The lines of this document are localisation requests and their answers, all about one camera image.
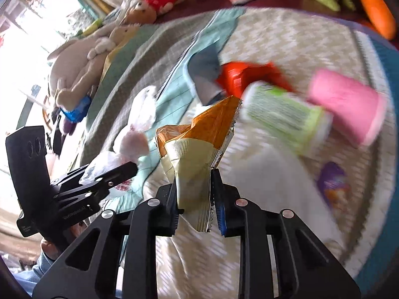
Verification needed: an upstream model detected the orange carrot plush toy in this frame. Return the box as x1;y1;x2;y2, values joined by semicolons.
354;0;396;40

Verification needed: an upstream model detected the purple snack packet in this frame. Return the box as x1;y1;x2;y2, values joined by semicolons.
316;161;348;208

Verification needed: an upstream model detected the blue plastic toy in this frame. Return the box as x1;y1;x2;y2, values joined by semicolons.
61;96;92;123

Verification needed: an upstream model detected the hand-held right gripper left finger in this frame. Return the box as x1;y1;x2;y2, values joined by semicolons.
31;181;181;299

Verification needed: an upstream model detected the brown teddy bear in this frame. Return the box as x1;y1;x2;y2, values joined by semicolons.
117;0;158;25

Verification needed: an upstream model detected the red snack packet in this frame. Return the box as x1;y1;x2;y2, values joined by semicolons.
216;62;294;98

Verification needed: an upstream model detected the orange and cream snack bag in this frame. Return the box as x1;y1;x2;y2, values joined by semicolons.
156;95;243;232

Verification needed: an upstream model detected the white plastic bag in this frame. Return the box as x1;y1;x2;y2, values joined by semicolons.
79;85;158;194

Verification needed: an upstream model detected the white bunny plush toy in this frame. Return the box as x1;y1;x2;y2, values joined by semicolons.
47;23;141;109

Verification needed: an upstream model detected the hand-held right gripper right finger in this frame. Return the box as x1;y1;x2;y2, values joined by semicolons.
209;168;362;299

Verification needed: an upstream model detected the pink paper cup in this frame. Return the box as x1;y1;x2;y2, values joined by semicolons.
307;69;389;147

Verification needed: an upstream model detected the person's left forearm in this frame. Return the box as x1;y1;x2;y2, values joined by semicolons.
14;240;64;298

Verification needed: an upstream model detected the white tissue paper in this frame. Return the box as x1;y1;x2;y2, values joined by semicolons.
246;148;346;250

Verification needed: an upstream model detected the green plastic toy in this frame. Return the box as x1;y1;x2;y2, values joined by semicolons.
79;19;103;36

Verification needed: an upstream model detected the white printed blanket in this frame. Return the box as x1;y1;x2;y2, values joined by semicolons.
56;6;390;299

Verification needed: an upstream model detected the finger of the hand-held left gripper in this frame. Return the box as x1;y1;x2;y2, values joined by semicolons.
54;183;108;225
50;161;138;194

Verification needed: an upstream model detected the white cup with green label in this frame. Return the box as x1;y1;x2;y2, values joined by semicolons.
241;81;332;154

